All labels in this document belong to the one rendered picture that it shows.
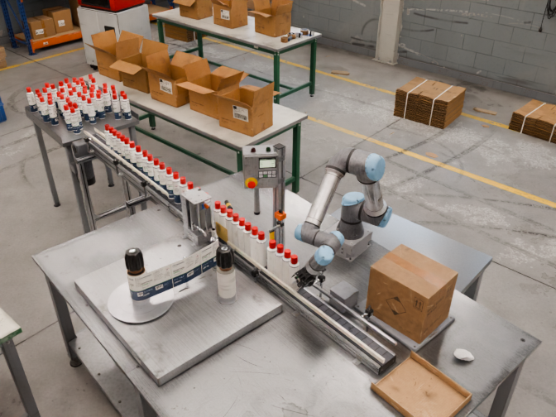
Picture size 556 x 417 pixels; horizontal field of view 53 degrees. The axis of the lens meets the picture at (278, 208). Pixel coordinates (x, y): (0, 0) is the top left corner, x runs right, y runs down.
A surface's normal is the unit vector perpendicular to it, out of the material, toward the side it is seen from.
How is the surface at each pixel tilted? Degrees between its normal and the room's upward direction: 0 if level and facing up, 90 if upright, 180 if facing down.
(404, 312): 90
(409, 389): 0
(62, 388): 0
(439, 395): 0
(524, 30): 90
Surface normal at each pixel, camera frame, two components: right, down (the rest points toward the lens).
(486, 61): -0.66, 0.41
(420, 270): 0.00, -0.83
